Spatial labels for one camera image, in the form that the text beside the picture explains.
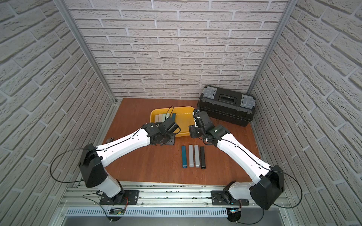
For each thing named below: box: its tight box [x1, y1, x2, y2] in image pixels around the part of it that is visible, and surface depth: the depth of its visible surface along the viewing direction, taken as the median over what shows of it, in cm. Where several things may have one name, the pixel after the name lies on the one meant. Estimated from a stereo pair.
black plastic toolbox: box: [197, 85, 256, 127], surface depth 99 cm
